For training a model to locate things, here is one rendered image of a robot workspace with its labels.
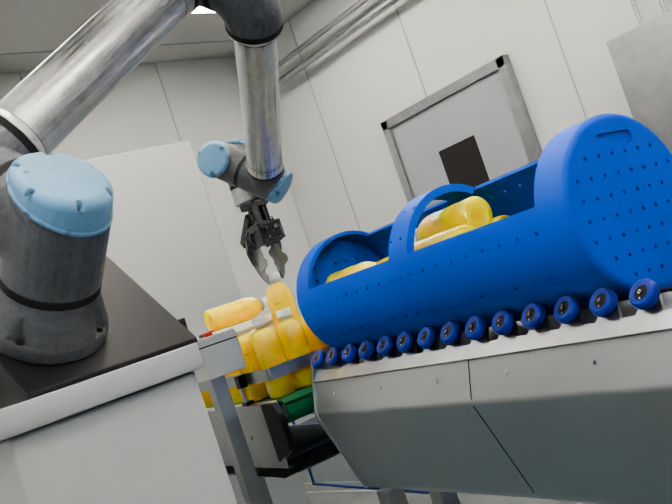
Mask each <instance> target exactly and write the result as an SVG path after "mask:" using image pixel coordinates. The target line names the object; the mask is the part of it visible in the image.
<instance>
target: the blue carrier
mask: <svg viewBox="0 0 672 504"><path fill-rule="evenodd" d="M471 196H478V197H481V198H483V199H484V200H486V201H487V203H488V204H489V205H490V207H491V210H492V213H493V218H494V217H497V216H499V215H508V216H509V217H506V218H504V219H501V220H498V221H495V222H493V223H490V224H487V225H484V226H482V227H479V228H476V229H473V230H470V231H468V232H465V233H462V234H459V235H457V236H454V237H451V238H448V239H446V240H443V241H440V242H437V243H435V244H432V245H429V246H426V247H424V248H421V249H418V250H415V251H414V237H415V230H416V229H417V228H418V226H419V224H420V223H421V221H422V220H423V219H424V218H425V217H427V216H428V215H430V214H432V213H434V212H437V211H439V210H441V209H443V208H446V207H448V206H450V205H453V204H455V203H457V202H460V201H462V200H464V199H466V198H469V197H471ZM432 200H443V201H441V202H439V203H436V204H434V205H432V206H429V207H427V208H426V206H427V205H428V204H429V203H430V202H431V201H432ZM388 256H389V260H388V261H385V262H382V263H380V264H377V265H374V266H371V267H368V268H366V269H363V270H360V271H357V272H355V273H352V274H349V275H346V276H344V277H341V278H338V279H335V280H333V281H330V282H327V283H326V279H327V278H328V276H329V275H330V274H332V273H334V272H337V271H339V270H342V269H345V268H347V267H350V266H353V265H355V264H358V263H361V262H364V261H372V262H375V261H378V260H380V259H383V258H386V257H388ZM644 278H647V279H651V280H653V281H655V282H656V283H657V284H658V286H659V288H660V289H662V288H664V287H666V286H667V285H669V284H670V283H671V282H672V154H671V152H670V151H669V149H668V148H667V147H666V145H665V144H664V143H663V142H662V141H661V140H660V138H659V137H658V136H657V135H656V134H655V133H653V132H652V131H651V130H650V129H649V128H647V127H646V126H645V125H643V124H642V123H640V122H638V121H637V120H635V119H633V118H630V117H628V116H625V115H621V114H614V113H605V114H599V115H595V116H593V117H590V118H588V119H586V120H584V121H582V122H579V123H577V124H575V125H573V126H571V127H569V128H566V129H564V130H562V131H560V132H559V133H557V134H556V135H555V136H554V137H553V138H552V139H551V140H550V141H549V142H548V143H547V145H546V146H545V148H544V150H543V151H542V153H541V156H540V158H539V159H538V160H536V161H533V162H531V163H529V164H527V165H524V166H522V167H520V168H517V169H515V170H513V171H510V172H508V173H506V174H503V175H501V176H499V177H496V178H494V179H492V180H490V181H487V182H485V183H483V184H480V185H478V186H476V187H472V186H468V185H464V184H447V185H443V186H440V187H438V188H436V189H433V190H431V191H429V192H427V193H425V194H422V195H420V196H418V197H416V198H414V199H413V200H411V201H410V202H409V203H408V204H406V205H405V206H404V208H403V209H402V210H401V211H400V213H399V214H398V216H397V217H396V219H395V222H392V223H390V224H388V225H385V226H383V227H381V228H378V229H376V230H374V231H371V232H369V233H367V232H363V231H356V230H351V231H344V232H340V233H338V234H335V235H333V236H331V237H329V238H327V239H324V240H322V241H321V242H319V243H318V244H316V245H315V246H314V247H313V248H312V249H311V250H310V251H309V252H308V253H307V255H306V256H305V258H304V259H303V261H302V263H301V265H300V268H299V271H298V276H297V282H296V294H297V301H298V305H299V309H300V312H301V314H302V316H303V318H304V320H305V322H306V324H307V325H308V327H309V328H310V330H311V331H312V332H313V333H314V334H315V335H316V336H317V337H318V338H319V339H320V340H322V341H323V342H324V343H326V344H327V345H329V346H331V347H337V348H339V349H340V350H343V349H344V348H345V346H346V345H347V344H349V343H352V344H355V345H356V346H357V351H359V348H360V346H361V344H362V342H363V341H365V340H367V339H369V340H372V341H373V342H374V343H375V347H377V345H378V342H379V340H380V339H381V338H382V337H383V336H385V335H388V336H390V337H392V338H393V340H394V344H395V343H397V339H398V337H399V335H400V334H401V333H402V332H404V331H409V332H411V333H412V334H413V335H414V340H415V339H418V335H419V333H420V331H421V330H422V329H423V328H424V327H426V326H430V327H432V328H434V329H435V330H436V335H440V333H441V329H442V327H443V326H444V325H445V324H446V323H447V322H449V321H454V322H456V323H458V324H459V326H460V330H465V326H466V324H467V322H468V320H469V319H470V318H471V317H473V316H480V317H483V318H484V319H485V321H486V325H490V324H492V321H493V318H494V316H495V315H496V313H497V312H499V311H500V310H503V309H506V310H508V311H511V312H512V313H513V315H514V317H515V319H520V318H521V317H522V313H523V311H524V309H525V308H526V307H527V306H528V305H529V304H531V303H538V304H540V305H542V306H543V307H544V308H545V311H546V313H550V312H554V307H555V305H556V303H557V302H558V300H559V299H560V298H562V297H563V296H567V295H569V296H572V297H574V298H576V299H577V300H578V301H579V303H580V306H585V305H589V303H590V299H591V297H592V295H593V294H594V292H595V291H596V290H598V289H600V288H603V287H607V288H610V289H612V290H613V291H615V293H616V294H617V296H618V299H620V298H625V297H629V292H630V290H631V288H632V286H633V285H634V284H635V283H636V282H637V281H638V280H640V279H644Z"/></svg>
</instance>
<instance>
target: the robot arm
mask: <svg viewBox="0 0 672 504"><path fill-rule="evenodd" d="M198 7H203V8H206V9H208V10H211V11H213V12H216V13H217V14H218V15H219V16H220V17H221V18H222V20H223V21H224V26H225V31H226V33H227V35H228V36H229V37H230V38H231V39H232V40H233V41H234V46H235V56H236V65H237V74H238V84H239V93H240V102H241V111H242V121H243V130H244V139H240V138H239V139H233V140H229V141H226V142H224V143H223V142H221V141H210V142H207V143H205V144H204V145H203V146H202V147H201V148H200V150H199V152H198V155H197V164H198V167H199V169H200V171H201V172H202V173H203V174H204V175H206V176H207V177H209V178H217V179H219V180H222V181H224V182H226V183H228V185H229V188H230V191H231V195H232V197H233V200H234V203H235V206H236V207H240V210H241V212H248V214H247V215H245V218H244V223H243V229H242V235H241V240H240V244H241V245H242V247H243V248H244V249H245V248H246V253H247V256H248V258H249V260H250V262H251V263H252V265H253V266H254V268H255V269H256V271H257V272H258V274H259V275H260V277H261V278H262V279H263V280H264V281H265V282H266V283H269V279H268V275H267V273H266V271H265V270H266V268H267V266H268V263H267V259H266V258H264V256H263V253H262V251H261V249H260V248H261V246H266V247H269V246H271V247H270V249H269V251H268V253H269V255H270V257H272V258H273V260H274V265H275V266H276V268H277V271H278V272H279V274H280V277H281V278H282V279H283V278H284V277H285V264H286V263H287V261H288V256H287V254H286V253H284V252H282V245H281V240H282V239H283V238H284V237H286V236H285V233H284V230H283V227H282V224H281V221H280V218H277V219H274V218H273V217H272V216H270V215H269V212H268V209H267V206H266V204H268V202H271V203H273V204H276V203H279V202H280V201H281V200H282V199H283V198H284V196H285V195H286V193H287V192H288V190H289V188H290V185H291V183H292V178H293V174H292V172H290V171H289V170H286V169H284V162H283V159H282V141H281V120H280V100H279V80H278V60H277V39H276V38H278V37H279V35H280V34H281V33H282V31H283V26H284V23H283V11H282V7H281V4H280V2H279V0H110V1H109V2H108V3H107V4H106V5H105V6H104V7H103V8H102V9H101V10H99V11H98V12H97V13H96V14H95V15H94V16H93V17H92V18H91V19H89V20H88V21H87V22H86V23H85V24H84V25H83V26H82V27H81V28H80V29H78V30H77V31H76V32H75V33H74V34H73V35H72V36H71V37H70V38H69V39H67V40H66V41H65V42H64V43H63V44H62V45H61V46H60V47H59V48H58V49H56V50H55V51H54V52H53V53H52V54H51V55H50V56H49V57H48V58H47V59H45V60H44V61H43V62H42V63H41V64H40V65H39V66H38V67H37V68H36V69H34V70H33V71H32V72H31V73H30V74H29V75H28V76H27V77H26V78H25V79H23V80H22V81H21V82H20V83H19V84H18V85H17V86H16V87H15V88H14V89H12V90H11V91H10V92H9V93H8V94H7V95H6V96H5V97H4V98H3V99H1V100H0V353H1V354H3V355H5V356H7V357H10V358H12V359H15V360H18V361H22V362H26V363H32V364H42V365H55V364H64V363H70V362H74V361H77V360H80V359H83V358H85V357H87V356H89V355H91V354H93V353H94V352H95V351H97V350H98V349H99V348H100V347H101V346H102V344H103V343H104V341H105V339H106V336H107V331H108V324H109V320H108V314H107V310H106V307H105V304H104V300H103V297H102V293H101V286H102V280H103V274H104V267H105V261H106V254H107V248H108V241H109V235H110V229H111V223H112V220H113V214H114V211H113V195H114V194H113V188H112V185H111V183H110V181H109V179H108V178H107V177H106V176H105V174H104V173H103V172H101V171H100V170H99V169H98V168H95V167H93V166H92V165H91V164H90V163H88V162H86V161H84V160H81V159H79V158H76V157H73V156H69V155H65V154H60V153H51V152H52V151H53V150H54V149H55V148H56V147H57V146H58V145H59V144H60V143H61V142H62V141H63V140H64V139H65V138H66V137H67V136H68V135H69V134H70V133H71V132H72V131H73V130H74V129H75V128H76V127H77V126H78V125H79V124H80V123H81V122H82V121H83V120H84V119H85V118H86V117H87V116H88V115H89V114H90V113H91V112H92V111H93V110H94V109H95V108H96V107H97V106H98V105H99V104H100V103H101V102H102V101H103V100H104V99H105V98H106V97H107V96H108V95H109V94H110V93H111V92H112V91H113V90H114V89H115V88H116V87H117V86H118V85H119V84H120V83H121V82H122V81H123V80H124V79H125V78H126V77H127V76H128V75H129V74H130V73H131V72H132V71H133V70H134V69H135V68H136V67H137V66H138V65H139V64H140V62H141V61H142V60H143V59H144V58H145V57H146V56H147V55H148V54H149V53H150V52H151V51H152V50H153V49H154V48H155V47H156V46H157V45H158V44H159V43H160V42H161V41H162V40H163V39H164V38H165V37H166V36H167V35H168V34H169V33H170V32H171V31H172V30H173V29H174V28H175V27H176V26H177V25H178V24H179V23H180V22H181V21H182V20H183V19H184V18H185V17H188V16H189V15H190V14H191V13H192V12H193V11H195V10H196V9H197V8H198ZM50 153H51V154H50ZM49 154H50V156H49ZM270 217H272V218H270ZM34 308H35V309H34Z"/></svg>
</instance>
